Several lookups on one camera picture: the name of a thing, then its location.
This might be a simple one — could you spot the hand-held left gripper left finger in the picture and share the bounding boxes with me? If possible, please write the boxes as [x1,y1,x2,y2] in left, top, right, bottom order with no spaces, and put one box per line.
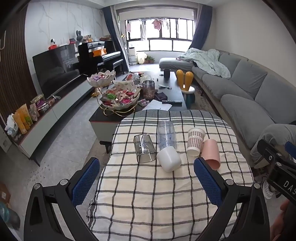
[23,157,100,241]

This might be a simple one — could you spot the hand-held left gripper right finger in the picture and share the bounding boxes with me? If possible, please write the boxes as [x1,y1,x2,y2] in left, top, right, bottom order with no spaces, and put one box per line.
[194,157,270,241]

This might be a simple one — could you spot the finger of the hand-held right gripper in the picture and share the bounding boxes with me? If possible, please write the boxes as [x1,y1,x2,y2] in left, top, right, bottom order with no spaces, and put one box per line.
[284,141,296,164]
[257,138,289,168]

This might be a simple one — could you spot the pink cup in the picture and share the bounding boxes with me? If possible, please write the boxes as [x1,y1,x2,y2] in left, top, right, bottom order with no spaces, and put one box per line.
[200,138,221,171]

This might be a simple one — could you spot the checked paper cup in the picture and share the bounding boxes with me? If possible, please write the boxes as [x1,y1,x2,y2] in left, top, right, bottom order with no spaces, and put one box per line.
[186,127,206,157]

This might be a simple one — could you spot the white cup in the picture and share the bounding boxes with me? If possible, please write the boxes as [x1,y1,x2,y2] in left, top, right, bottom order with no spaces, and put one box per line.
[156,148,182,172]

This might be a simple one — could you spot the clear plastic cup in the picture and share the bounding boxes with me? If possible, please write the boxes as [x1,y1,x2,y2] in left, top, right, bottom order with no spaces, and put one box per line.
[157,120,178,152]

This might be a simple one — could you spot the clear square glass cup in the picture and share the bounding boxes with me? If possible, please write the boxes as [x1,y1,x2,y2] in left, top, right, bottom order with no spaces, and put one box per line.
[134,133,158,164]

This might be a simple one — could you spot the person's right hand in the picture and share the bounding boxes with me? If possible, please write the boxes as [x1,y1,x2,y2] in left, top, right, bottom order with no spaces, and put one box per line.
[269,199,296,241]

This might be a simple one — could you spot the person's grey trouser leg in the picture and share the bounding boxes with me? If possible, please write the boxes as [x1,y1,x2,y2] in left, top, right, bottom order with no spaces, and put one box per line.
[250,123,296,169]

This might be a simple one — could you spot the person's checked slipper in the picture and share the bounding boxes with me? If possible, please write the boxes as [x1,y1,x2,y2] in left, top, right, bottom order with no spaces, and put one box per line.
[262,179,280,200]

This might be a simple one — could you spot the checked tablecloth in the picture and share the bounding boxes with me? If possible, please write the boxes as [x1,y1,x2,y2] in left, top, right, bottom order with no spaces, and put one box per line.
[87,109,255,241]

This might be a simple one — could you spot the grey sofa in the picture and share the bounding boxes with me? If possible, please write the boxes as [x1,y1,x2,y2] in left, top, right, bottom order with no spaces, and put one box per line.
[159,49,296,152]

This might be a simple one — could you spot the grey television cabinet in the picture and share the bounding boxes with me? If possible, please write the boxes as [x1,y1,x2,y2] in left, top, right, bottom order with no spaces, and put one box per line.
[13,77,99,167]

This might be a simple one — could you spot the cardboard box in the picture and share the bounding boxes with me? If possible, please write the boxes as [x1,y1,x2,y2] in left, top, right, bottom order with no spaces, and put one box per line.
[0,182,11,205]

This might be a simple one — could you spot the patterned floor rug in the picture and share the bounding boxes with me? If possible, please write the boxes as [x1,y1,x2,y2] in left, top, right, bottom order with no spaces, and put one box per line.
[185,86,221,114]

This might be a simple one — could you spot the row of snack packets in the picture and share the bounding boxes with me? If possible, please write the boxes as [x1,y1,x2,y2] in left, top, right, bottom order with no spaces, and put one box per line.
[13,94,56,135]

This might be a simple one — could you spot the large white candy bowl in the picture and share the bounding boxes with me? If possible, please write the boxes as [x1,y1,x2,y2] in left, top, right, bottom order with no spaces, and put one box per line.
[99,84,141,111]

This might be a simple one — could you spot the white papers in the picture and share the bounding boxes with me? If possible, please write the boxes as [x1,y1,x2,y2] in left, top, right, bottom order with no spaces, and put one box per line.
[144,100,173,111]

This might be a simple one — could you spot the dark coffee table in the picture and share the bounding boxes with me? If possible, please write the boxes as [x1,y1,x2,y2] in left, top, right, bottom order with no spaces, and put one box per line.
[89,71,188,154]

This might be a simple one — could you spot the small white candy bowl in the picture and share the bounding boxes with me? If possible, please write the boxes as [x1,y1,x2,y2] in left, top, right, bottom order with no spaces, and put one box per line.
[87,70,116,88]

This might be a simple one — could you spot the yellow rabbit ear stool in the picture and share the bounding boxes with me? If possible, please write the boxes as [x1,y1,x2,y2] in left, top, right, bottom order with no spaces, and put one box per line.
[176,69,197,110]

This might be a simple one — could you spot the pale green blanket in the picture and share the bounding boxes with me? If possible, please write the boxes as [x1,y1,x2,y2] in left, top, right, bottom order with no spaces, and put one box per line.
[177,48,232,80]

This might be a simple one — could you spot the clear jar of nuts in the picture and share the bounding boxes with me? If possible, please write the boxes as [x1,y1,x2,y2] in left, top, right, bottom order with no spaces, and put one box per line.
[142,80,156,101]

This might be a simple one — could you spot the flat screen television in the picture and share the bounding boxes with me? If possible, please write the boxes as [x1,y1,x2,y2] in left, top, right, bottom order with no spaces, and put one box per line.
[32,44,82,99]

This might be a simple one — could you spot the black piano bench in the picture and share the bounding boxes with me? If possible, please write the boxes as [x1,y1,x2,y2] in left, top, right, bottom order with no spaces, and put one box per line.
[108,62,123,76]

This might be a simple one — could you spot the black upright piano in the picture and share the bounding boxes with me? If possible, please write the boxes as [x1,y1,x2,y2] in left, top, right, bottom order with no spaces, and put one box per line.
[77,40,125,75]

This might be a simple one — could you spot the white air purifier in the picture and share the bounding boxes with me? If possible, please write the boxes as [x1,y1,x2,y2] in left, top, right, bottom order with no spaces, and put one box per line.
[128,47,137,65]

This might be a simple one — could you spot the blue curtain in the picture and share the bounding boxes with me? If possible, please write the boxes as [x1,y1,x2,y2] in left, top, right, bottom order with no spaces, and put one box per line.
[102,6,130,73]
[191,4,213,50]

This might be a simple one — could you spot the black framed window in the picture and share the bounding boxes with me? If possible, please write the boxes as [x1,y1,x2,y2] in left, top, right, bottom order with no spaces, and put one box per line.
[125,17,195,53]

